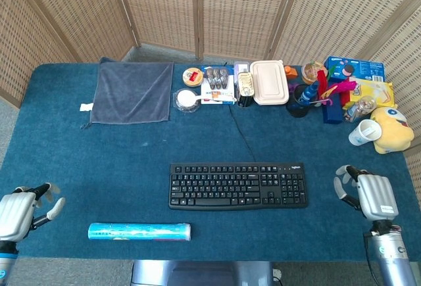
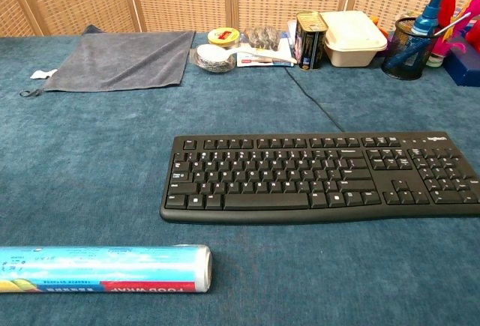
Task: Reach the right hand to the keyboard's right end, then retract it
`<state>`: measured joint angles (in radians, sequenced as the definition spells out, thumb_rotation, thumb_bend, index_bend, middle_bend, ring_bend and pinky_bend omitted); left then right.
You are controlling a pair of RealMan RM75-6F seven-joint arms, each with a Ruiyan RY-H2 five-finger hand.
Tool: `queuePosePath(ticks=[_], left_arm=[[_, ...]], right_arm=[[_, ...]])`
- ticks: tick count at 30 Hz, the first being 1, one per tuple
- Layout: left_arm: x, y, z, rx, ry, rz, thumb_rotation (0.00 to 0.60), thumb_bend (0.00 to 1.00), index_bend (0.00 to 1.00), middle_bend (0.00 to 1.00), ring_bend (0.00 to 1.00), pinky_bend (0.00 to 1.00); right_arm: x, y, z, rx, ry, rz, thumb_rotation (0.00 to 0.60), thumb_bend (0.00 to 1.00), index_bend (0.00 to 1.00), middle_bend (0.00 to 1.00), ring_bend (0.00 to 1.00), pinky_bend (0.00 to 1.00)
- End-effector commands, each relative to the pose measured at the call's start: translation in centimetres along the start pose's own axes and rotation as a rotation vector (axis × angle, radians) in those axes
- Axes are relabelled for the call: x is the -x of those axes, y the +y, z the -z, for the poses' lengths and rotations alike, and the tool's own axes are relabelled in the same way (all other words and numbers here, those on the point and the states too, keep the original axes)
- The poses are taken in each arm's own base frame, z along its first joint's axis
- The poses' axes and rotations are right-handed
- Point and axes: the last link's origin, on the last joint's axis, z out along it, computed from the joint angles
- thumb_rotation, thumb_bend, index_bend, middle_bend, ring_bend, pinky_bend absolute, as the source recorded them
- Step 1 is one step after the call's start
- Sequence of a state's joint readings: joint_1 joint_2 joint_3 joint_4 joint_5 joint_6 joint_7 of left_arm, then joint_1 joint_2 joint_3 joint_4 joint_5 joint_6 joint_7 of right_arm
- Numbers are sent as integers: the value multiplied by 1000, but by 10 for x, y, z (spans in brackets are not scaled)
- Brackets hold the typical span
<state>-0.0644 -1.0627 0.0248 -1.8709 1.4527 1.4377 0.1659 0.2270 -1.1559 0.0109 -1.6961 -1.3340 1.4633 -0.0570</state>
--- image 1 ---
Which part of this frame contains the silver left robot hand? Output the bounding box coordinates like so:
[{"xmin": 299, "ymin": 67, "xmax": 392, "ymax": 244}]
[{"xmin": 0, "ymin": 182, "xmax": 66, "ymax": 243}]

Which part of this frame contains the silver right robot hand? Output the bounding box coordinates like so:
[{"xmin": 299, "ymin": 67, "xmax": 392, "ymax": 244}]
[{"xmin": 333, "ymin": 164, "xmax": 399, "ymax": 223}]

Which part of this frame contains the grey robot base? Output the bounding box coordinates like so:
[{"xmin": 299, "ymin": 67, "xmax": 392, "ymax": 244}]
[{"xmin": 130, "ymin": 260, "xmax": 274, "ymax": 286}]

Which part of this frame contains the white paper cup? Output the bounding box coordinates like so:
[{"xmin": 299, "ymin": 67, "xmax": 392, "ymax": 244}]
[{"xmin": 348, "ymin": 119, "xmax": 383, "ymax": 147}]

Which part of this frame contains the yellow plush toy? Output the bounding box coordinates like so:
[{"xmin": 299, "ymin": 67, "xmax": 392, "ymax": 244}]
[{"xmin": 370, "ymin": 107, "xmax": 415, "ymax": 155}]

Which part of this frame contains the clear glass jar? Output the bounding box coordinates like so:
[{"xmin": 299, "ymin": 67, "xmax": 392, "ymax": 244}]
[{"xmin": 343, "ymin": 95, "xmax": 378, "ymax": 123}]

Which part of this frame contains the dark blue box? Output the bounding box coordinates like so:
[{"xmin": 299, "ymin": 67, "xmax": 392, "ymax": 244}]
[{"xmin": 322, "ymin": 97, "xmax": 348, "ymax": 125}]

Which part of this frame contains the blue felt table cover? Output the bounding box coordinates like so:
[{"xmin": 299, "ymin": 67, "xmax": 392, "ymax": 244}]
[{"xmin": 0, "ymin": 63, "xmax": 421, "ymax": 262}]

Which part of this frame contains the yellow snack bag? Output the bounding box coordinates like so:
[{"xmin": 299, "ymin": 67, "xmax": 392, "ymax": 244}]
[{"xmin": 341, "ymin": 76, "xmax": 395, "ymax": 109}]

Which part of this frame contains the colourful feather bunch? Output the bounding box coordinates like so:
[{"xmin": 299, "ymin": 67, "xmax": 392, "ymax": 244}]
[{"xmin": 316, "ymin": 64, "xmax": 359, "ymax": 106}]

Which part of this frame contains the black mesh pen holder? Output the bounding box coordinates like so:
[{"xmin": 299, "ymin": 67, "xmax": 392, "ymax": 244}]
[{"xmin": 285, "ymin": 83, "xmax": 320, "ymax": 118}]

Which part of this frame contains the blue food wrap roll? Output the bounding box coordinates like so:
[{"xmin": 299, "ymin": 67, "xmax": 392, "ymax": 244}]
[{"xmin": 87, "ymin": 222, "xmax": 192, "ymax": 242}]

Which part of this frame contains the blue cookie box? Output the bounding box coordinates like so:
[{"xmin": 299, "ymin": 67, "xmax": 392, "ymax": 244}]
[{"xmin": 324, "ymin": 56, "xmax": 385, "ymax": 83}]

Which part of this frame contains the round clear snack container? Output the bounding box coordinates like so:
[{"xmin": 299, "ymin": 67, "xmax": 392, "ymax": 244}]
[{"xmin": 301, "ymin": 61, "xmax": 326, "ymax": 85}]

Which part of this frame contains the beige lidded lunch box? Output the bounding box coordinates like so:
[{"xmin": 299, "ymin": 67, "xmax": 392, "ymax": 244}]
[{"xmin": 249, "ymin": 59, "xmax": 290, "ymax": 106}]

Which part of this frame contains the black computer keyboard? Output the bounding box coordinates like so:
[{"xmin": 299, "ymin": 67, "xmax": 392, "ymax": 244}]
[{"xmin": 168, "ymin": 162, "xmax": 309, "ymax": 211}]

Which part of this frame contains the grey microfibre towel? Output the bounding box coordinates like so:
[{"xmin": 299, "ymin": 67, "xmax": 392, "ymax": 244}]
[{"xmin": 80, "ymin": 57, "xmax": 174, "ymax": 130}]

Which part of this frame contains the black gold-top tin can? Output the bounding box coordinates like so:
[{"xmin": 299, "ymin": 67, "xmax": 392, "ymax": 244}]
[{"xmin": 236, "ymin": 71, "xmax": 256, "ymax": 108}]

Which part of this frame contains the small white box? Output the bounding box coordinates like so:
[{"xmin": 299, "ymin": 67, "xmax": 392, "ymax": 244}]
[{"xmin": 234, "ymin": 60, "xmax": 251, "ymax": 75}]

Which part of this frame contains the white plastic spoon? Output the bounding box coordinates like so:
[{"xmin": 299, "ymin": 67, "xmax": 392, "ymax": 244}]
[{"xmin": 176, "ymin": 89, "xmax": 237, "ymax": 108}]

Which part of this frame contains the round yellow tin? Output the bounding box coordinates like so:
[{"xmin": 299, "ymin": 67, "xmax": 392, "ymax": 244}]
[{"xmin": 182, "ymin": 67, "xmax": 204, "ymax": 87}]

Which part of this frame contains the wooden rattan folding screen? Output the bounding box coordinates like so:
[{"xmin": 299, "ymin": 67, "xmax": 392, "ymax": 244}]
[{"xmin": 0, "ymin": 0, "xmax": 421, "ymax": 208}]

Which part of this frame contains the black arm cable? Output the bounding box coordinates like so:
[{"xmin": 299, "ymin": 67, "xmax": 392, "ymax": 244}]
[{"xmin": 363, "ymin": 231, "xmax": 381, "ymax": 286}]

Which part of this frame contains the black keyboard cable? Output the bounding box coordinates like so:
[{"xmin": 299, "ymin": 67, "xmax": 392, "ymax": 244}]
[{"xmin": 228, "ymin": 104, "xmax": 257, "ymax": 164}]

